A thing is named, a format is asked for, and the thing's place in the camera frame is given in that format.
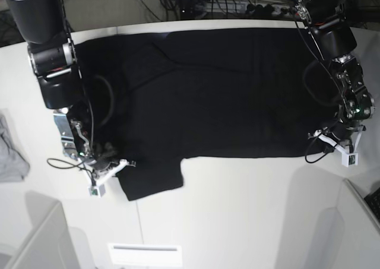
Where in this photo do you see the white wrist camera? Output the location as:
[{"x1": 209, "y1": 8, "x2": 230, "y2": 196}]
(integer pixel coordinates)
[
  {"x1": 341, "y1": 153, "x2": 359, "y2": 167},
  {"x1": 88, "y1": 185, "x2": 106, "y2": 198}
]

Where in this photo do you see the white partition panel left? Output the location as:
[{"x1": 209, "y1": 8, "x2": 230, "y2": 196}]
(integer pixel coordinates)
[{"x1": 1, "y1": 191, "x2": 97, "y2": 268}]

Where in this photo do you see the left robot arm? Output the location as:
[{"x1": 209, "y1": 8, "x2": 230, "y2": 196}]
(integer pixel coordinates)
[{"x1": 294, "y1": 0, "x2": 375, "y2": 154}]

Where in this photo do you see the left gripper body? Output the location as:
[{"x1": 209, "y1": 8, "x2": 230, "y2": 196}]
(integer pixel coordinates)
[{"x1": 320, "y1": 121, "x2": 365, "y2": 154}]

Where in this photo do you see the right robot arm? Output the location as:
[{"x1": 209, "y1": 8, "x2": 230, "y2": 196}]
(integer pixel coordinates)
[{"x1": 6, "y1": 0, "x2": 135, "y2": 191}]

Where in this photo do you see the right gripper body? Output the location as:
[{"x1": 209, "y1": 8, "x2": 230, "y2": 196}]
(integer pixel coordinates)
[{"x1": 84, "y1": 155, "x2": 124, "y2": 186}]

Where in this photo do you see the black keyboard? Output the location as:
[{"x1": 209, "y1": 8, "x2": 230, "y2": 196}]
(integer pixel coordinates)
[{"x1": 364, "y1": 188, "x2": 380, "y2": 221}]

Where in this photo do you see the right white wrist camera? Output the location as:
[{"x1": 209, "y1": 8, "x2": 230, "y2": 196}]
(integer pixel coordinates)
[{"x1": 88, "y1": 185, "x2": 106, "y2": 198}]

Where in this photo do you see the white power strip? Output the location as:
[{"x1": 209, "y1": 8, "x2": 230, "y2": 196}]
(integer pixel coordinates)
[{"x1": 245, "y1": 4, "x2": 290, "y2": 19}]

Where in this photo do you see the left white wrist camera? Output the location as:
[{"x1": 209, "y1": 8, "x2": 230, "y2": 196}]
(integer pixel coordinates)
[{"x1": 341, "y1": 153, "x2": 359, "y2": 167}]

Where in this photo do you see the grey crumpled cloth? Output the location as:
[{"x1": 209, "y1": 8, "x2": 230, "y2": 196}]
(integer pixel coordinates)
[{"x1": 1, "y1": 114, "x2": 30, "y2": 183}]

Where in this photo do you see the black T-shirt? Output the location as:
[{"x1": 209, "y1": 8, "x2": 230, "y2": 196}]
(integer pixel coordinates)
[{"x1": 76, "y1": 28, "x2": 338, "y2": 201}]

